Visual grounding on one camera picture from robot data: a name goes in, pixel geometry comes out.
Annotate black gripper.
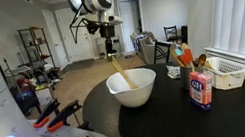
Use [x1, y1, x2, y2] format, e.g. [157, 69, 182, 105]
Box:
[98, 23, 121, 57]

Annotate slotted wooden spoon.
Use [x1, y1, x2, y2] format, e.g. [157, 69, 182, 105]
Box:
[109, 53, 139, 93]

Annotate white mixing bowl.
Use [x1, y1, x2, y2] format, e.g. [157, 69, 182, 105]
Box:
[103, 64, 162, 113]

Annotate brown round wooden spoon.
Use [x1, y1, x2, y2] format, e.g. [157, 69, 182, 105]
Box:
[195, 53, 209, 67]

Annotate blue white patterned blanket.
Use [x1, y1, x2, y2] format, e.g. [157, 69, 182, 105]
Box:
[132, 33, 150, 54]

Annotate white interior door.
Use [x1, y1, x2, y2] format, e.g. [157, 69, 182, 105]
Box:
[116, 0, 150, 54]

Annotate grey sofa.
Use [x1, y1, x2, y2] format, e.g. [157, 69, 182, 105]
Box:
[130, 27, 168, 68]

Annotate dark door mat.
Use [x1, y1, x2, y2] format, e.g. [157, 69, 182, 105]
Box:
[60, 57, 97, 74]

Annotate white panelled front door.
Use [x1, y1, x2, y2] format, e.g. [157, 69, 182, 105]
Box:
[55, 5, 95, 65]

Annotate black metal dining chair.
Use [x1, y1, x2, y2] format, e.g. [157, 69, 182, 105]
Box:
[149, 38, 175, 66]

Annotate white closet door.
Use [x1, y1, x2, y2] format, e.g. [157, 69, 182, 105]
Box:
[41, 6, 72, 72]

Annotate light wooden utensil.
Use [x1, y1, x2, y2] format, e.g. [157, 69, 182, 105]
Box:
[169, 46, 186, 70]

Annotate teal silicone spatula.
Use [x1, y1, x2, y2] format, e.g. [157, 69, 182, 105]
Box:
[174, 47, 185, 58]

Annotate tall metal storage rack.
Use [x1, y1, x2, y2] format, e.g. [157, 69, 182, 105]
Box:
[16, 23, 59, 86]

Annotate red silicone spatula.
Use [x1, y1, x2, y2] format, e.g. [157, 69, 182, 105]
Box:
[177, 47, 195, 68]

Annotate metal utensil cup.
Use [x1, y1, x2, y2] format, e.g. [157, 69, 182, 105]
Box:
[177, 62, 207, 92]

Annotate orange tipped black clamp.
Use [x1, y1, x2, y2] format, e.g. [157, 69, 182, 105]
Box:
[28, 98, 65, 130]
[42, 98, 87, 135]

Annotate white cardboard box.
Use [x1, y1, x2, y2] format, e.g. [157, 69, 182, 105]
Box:
[34, 84, 57, 108]

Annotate black cluttered cart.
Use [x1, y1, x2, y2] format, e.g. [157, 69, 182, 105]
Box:
[2, 53, 42, 120]

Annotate grey robot mounting plate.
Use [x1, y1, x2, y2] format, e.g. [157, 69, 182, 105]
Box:
[29, 96, 163, 137]

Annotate pink sugar carton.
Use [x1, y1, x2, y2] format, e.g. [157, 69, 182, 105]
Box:
[185, 67, 219, 113]

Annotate white plastic basket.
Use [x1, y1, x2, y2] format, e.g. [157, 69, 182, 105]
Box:
[201, 50, 245, 94]

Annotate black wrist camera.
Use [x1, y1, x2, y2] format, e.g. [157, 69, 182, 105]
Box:
[84, 16, 102, 36]

